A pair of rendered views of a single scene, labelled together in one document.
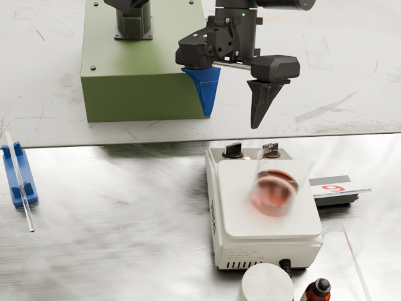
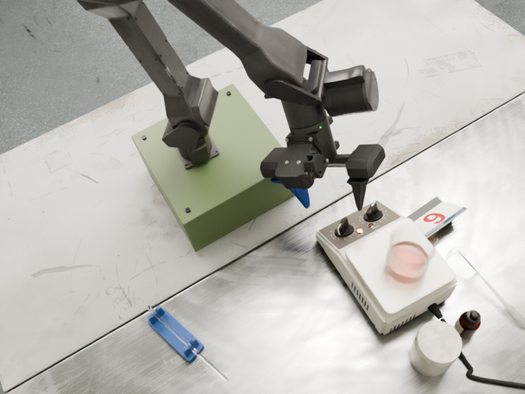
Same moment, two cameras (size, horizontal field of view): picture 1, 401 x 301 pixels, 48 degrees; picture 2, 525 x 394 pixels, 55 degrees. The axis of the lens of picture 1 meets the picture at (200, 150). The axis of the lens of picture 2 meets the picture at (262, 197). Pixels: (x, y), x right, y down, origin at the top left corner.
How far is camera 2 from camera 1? 0.30 m
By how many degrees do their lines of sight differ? 12
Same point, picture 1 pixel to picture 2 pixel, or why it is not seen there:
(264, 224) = (411, 291)
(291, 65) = (379, 155)
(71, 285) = not seen: outside the picture
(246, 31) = (326, 138)
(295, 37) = not seen: hidden behind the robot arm
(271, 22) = not seen: hidden behind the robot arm
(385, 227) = (487, 231)
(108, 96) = (208, 225)
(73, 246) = (259, 373)
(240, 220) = (391, 296)
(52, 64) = (123, 205)
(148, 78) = (240, 195)
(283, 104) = (349, 149)
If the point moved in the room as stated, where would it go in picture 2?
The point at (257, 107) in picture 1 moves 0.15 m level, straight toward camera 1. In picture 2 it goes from (360, 195) to (392, 289)
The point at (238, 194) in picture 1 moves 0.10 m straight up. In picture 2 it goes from (378, 274) to (385, 243)
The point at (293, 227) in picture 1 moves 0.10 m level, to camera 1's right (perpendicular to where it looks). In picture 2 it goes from (433, 283) to (495, 259)
